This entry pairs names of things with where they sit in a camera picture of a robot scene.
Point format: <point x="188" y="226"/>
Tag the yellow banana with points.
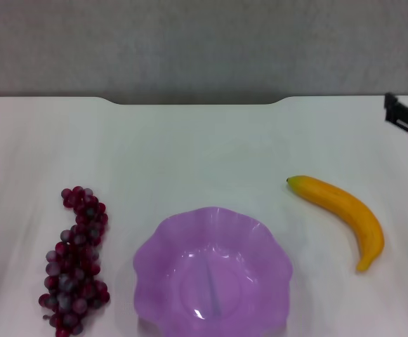
<point x="347" y="210"/>

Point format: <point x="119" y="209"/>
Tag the dark red grape bunch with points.
<point x="71" y="281"/>

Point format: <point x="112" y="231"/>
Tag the purple wavy plastic plate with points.
<point x="224" y="281"/>

